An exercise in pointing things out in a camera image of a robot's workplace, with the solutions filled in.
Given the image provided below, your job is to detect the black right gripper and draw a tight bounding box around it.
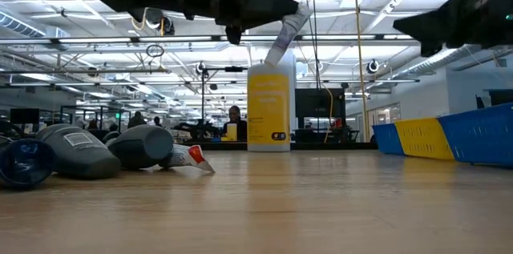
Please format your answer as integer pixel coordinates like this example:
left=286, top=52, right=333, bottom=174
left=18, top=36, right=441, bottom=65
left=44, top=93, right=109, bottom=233
left=392, top=0, right=513, bottom=58

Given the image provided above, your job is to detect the small white toothpaste tube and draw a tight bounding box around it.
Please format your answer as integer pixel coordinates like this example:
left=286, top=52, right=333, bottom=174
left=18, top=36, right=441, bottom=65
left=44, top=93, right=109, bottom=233
left=158, top=143, right=216, bottom=174

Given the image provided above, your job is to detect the dark blue packet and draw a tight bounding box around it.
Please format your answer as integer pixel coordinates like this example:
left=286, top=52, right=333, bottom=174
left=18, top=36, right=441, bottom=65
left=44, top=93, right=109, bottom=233
left=0, top=137, right=56, bottom=191

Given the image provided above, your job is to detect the yellow label wipes canister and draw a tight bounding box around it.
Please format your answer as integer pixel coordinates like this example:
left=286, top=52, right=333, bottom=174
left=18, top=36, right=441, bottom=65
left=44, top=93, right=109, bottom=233
left=246, top=50, right=297, bottom=153

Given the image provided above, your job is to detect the small yellow plastic basket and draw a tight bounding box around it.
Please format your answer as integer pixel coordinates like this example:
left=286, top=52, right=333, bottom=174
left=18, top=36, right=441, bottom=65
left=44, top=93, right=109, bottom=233
left=394, top=117, right=456, bottom=162

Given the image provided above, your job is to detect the black monitor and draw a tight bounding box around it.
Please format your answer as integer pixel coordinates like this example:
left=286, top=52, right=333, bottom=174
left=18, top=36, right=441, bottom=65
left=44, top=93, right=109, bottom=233
left=294, top=87, right=347, bottom=120

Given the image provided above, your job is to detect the small blue plastic basket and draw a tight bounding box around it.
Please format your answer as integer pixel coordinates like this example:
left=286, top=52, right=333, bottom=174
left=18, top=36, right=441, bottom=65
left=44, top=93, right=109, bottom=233
left=437, top=102, right=513, bottom=167
left=372, top=122, right=406, bottom=156

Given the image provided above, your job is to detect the yellow box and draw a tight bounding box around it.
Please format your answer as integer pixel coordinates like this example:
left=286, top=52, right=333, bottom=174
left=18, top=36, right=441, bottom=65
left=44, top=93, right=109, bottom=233
left=225, top=123, right=239, bottom=143

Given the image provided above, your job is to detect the yellow hanging cable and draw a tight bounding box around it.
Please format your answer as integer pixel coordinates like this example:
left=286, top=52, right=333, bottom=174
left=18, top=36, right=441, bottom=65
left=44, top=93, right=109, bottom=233
left=352, top=0, right=370, bottom=143

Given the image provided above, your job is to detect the black camera stand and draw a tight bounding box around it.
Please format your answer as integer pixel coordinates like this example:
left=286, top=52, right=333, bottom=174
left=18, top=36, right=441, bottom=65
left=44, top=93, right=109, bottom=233
left=199, top=64, right=248, bottom=127

